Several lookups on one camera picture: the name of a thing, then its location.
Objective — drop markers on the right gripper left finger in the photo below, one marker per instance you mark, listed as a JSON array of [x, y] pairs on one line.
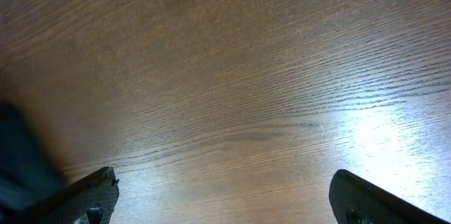
[[95, 196]]

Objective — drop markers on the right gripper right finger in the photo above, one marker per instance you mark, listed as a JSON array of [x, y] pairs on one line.
[[354, 200]]

